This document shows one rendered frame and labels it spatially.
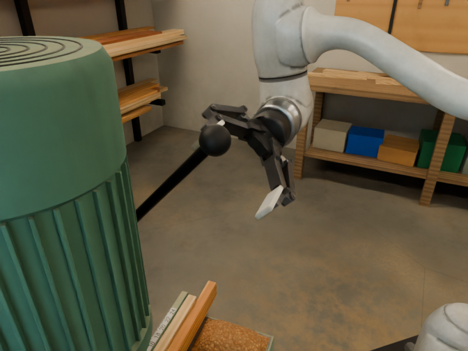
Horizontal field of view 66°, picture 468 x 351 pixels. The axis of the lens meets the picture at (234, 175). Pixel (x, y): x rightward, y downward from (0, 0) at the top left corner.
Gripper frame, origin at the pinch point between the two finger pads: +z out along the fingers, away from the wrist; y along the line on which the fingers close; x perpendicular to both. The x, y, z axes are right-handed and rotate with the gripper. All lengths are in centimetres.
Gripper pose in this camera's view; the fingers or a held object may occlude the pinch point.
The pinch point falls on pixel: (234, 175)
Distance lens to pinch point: 52.1
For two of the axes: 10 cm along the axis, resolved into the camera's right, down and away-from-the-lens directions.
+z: -3.5, 4.4, -8.3
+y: -6.7, -7.4, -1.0
